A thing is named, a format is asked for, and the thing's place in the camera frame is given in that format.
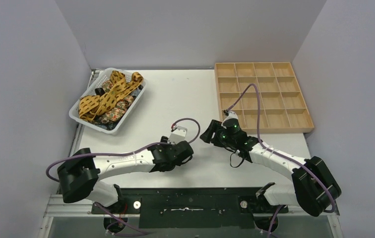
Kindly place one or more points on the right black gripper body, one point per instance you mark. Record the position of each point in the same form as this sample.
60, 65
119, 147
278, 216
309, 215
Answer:
221, 140

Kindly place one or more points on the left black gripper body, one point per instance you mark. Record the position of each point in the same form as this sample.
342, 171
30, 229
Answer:
183, 148

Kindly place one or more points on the wooden compartment tray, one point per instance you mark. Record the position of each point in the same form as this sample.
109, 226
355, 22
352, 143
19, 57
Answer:
264, 94

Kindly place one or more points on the white plastic basket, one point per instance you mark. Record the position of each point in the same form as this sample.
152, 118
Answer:
111, 128

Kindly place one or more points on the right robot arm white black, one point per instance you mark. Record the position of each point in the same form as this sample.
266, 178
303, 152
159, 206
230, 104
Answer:
312, 185

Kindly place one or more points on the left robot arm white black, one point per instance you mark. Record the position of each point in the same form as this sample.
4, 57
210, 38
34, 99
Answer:
81, 175

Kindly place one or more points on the beige floral tie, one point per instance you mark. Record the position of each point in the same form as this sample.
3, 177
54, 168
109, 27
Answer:
115, 102

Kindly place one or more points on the yellow patterned tie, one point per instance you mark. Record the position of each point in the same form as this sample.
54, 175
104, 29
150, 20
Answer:
88, 104

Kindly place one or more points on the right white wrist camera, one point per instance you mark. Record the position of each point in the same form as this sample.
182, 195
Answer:
230, 115

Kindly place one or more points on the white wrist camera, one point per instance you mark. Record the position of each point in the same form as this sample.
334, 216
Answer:
177, 135
230, 115

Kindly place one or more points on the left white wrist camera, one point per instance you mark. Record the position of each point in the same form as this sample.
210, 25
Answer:
177, 135

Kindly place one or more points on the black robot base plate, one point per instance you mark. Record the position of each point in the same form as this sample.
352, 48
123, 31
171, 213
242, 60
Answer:
195, 207

